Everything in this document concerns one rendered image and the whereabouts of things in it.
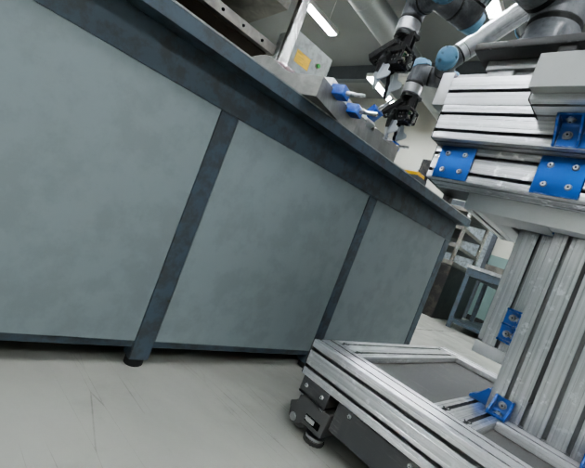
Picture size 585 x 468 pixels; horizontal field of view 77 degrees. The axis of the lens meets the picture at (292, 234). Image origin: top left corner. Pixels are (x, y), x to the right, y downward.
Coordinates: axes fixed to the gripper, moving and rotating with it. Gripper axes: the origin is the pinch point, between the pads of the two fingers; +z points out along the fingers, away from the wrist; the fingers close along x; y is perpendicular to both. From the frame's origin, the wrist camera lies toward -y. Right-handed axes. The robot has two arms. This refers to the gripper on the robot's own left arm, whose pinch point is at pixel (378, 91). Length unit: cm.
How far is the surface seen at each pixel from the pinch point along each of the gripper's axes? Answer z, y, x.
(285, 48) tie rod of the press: -27, -73, 3
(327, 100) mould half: 19.2, 11.8, -29.5
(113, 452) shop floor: 101, 32, -62
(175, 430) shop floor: 101, 28, -49
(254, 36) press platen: -25, -79, -12
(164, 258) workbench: 72, 4, -53
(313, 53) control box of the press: -41, -85, 28
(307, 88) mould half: 19.1, 10.3, -35.8
